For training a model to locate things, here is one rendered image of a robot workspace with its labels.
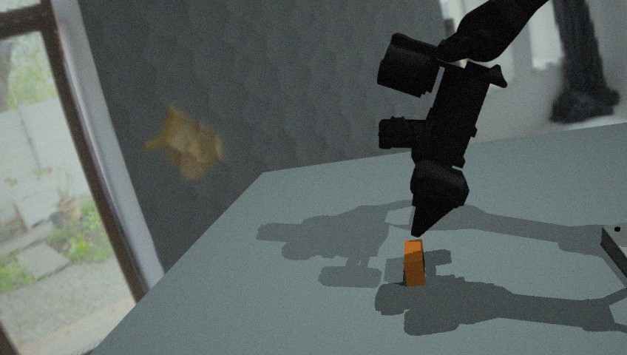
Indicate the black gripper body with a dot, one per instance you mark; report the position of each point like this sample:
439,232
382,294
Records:
434,176

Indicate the orange-brown block with black square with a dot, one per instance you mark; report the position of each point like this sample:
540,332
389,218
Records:
414,262

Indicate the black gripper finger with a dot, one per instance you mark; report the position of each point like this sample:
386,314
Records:
428,211
415,160

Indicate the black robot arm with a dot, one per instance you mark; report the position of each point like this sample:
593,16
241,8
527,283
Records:
411,66

